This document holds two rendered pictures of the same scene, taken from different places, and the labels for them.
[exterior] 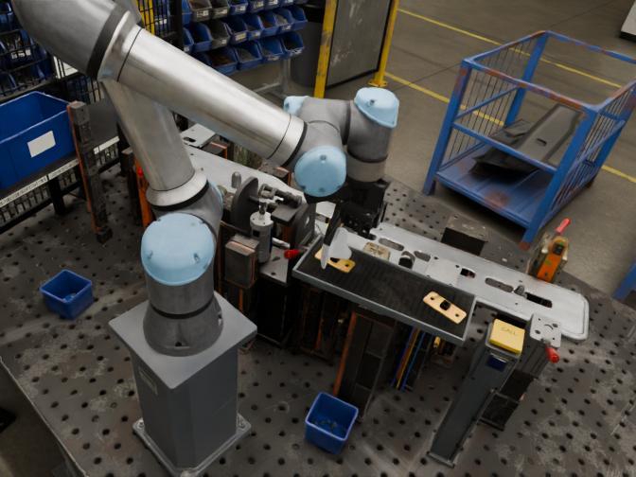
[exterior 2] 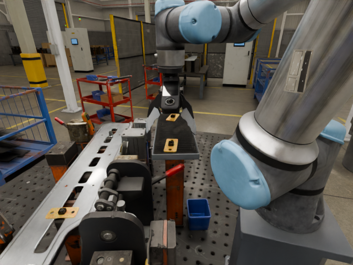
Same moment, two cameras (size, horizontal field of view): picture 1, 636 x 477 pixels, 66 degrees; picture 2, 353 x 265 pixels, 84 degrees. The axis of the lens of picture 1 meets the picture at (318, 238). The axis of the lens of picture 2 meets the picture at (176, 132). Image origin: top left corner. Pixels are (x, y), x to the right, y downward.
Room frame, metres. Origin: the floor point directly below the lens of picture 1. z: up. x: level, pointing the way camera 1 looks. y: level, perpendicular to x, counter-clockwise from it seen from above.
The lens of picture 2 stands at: (0.99, 0.47, 1.46)
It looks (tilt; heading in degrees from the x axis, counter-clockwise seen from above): 25 degrees down; 249
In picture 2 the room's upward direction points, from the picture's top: straight up
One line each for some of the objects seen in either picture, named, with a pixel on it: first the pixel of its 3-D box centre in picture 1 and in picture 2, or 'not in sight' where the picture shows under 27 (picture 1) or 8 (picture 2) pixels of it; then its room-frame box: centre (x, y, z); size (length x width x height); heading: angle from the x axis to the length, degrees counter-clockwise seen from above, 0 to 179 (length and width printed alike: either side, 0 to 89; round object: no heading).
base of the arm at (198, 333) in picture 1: (183, 308); (289, 189); (0.62, 0.23, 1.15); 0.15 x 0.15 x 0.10
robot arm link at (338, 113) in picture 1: (315, 125); (198, 24); (0.76, 0.03, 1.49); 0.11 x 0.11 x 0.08; 9
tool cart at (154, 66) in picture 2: not in sight; (161, 84); (-0.43, -4.24, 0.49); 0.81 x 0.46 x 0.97; 42
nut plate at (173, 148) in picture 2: (335, 258); (170, 143); (0.80, -0.04, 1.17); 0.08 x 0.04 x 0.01; 64
